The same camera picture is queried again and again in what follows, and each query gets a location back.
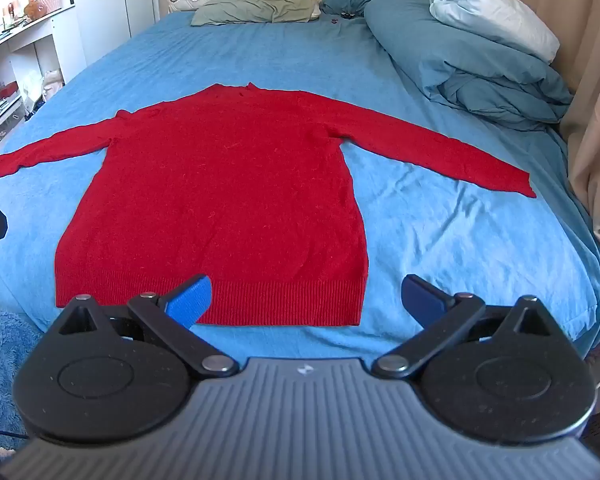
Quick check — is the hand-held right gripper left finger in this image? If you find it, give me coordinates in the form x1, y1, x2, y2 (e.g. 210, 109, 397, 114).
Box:
50, 274, 240, 382

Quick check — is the white wardrobe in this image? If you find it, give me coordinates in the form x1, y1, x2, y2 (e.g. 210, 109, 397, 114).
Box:
66, 0, 170, 70

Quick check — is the blue fluffy rug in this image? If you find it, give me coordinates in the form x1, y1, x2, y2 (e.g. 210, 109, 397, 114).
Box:
0, 309, 48, 455

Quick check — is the beige curtain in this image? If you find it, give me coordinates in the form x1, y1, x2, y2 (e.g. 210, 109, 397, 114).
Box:
454, 0, 600, 248

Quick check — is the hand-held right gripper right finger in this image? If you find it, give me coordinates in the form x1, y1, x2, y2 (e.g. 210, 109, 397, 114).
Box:
371, 274, 561, 379

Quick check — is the white shelf unit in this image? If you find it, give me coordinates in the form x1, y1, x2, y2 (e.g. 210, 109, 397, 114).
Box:
0, 2, 89, 162

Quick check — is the red towel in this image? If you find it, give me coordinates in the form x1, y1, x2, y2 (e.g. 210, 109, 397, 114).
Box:
0, 82, 537, 328

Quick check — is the black cable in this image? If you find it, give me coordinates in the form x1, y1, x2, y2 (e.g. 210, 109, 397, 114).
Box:
0, 424, 33, 442

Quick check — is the green pillow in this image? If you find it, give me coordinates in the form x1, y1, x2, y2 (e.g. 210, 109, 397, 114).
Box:
190, 0, 322, 27

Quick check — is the pale blue blanket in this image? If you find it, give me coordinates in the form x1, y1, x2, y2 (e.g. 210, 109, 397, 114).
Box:
428, 0, 562, 65

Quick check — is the teal duvet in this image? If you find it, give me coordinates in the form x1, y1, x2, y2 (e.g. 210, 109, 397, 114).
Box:
363, 0, 577, 134

